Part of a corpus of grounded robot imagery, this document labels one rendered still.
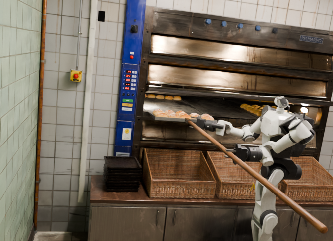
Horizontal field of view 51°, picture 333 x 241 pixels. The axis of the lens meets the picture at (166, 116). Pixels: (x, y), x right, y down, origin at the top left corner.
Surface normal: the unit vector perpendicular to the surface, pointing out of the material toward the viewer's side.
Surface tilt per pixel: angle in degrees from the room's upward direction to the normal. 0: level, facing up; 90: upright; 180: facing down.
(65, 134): 90
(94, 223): 90
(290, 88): 70
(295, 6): 90
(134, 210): 91
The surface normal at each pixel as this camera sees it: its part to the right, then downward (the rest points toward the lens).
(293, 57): 0.22, -0.15
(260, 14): 0.19, 0.21
